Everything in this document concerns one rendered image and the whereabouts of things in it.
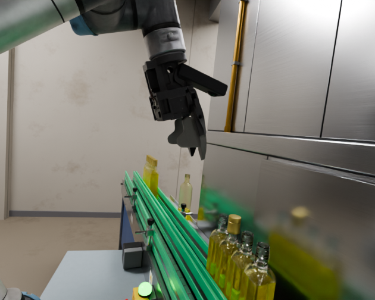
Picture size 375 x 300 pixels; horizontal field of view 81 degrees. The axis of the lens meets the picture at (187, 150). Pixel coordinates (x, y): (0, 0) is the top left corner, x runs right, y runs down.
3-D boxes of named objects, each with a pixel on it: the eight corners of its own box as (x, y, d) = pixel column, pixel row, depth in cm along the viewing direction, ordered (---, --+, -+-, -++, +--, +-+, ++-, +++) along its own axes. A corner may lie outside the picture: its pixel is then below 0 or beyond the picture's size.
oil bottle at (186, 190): (189, 220, 124) (194, 175, 122) (181, 221, 121) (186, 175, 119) (184, 216, 129) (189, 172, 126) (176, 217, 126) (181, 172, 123)
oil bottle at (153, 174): (156, 200, 153) (160, 160, 150) (148, 200, 151) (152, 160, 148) (155, 197, 158) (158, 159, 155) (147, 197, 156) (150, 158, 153)
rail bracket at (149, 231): (152, 252, 89) (155, 221, 88) (134, 254, 86) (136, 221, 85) (150, 247, 93) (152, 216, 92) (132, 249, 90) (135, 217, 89)
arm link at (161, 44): (174, 39, 47) (188, 24, 39) (180, 61, 48) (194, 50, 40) (140, 44, 44) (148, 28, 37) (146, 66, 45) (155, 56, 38)
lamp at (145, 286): (152, 296, 73) (153, 288, 72) (138, 299, 71) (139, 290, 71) (149, 287, 77) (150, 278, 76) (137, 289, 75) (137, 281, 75)
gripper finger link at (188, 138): (181, 166, 44) (168, 123, 44) (208, 158, 46) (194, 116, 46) (186, 166, 41) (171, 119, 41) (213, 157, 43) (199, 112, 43)
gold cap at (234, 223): (241, 231, 61) (243, 216, 61) (236, 236, 58) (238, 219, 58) (230, 227, 63) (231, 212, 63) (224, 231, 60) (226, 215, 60)
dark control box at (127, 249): (141, 268, 98) (143, 250, 97) (122, 270, 95) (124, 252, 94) (138, 257, 106) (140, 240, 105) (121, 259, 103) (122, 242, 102)
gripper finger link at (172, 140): (169, 157, 52) (162, 119, 48) (191, 150, 53) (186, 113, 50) (174, 162, 49) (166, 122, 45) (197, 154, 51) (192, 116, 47)
